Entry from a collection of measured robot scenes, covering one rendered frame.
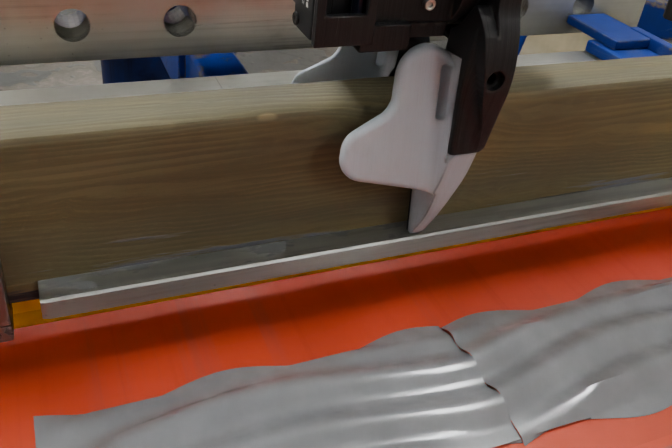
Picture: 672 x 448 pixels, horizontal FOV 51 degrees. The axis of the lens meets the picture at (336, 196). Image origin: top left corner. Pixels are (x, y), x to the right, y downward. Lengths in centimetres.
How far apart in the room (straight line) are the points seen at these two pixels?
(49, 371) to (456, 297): 19
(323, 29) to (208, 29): 26
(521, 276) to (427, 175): 11
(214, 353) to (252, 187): 8
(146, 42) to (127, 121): 23
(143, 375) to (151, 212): 7
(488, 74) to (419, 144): 4
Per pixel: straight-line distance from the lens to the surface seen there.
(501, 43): 27
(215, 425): 29
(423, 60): 28
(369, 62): 34
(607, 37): 61
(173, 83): 47
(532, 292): 39
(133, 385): 31
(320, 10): 25
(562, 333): 36
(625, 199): 41
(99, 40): 49
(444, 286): 37
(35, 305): 33
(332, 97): 30
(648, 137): 41
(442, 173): 30
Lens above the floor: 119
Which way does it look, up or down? 33 degrees down
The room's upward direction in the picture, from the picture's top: 7 degrees clockwise
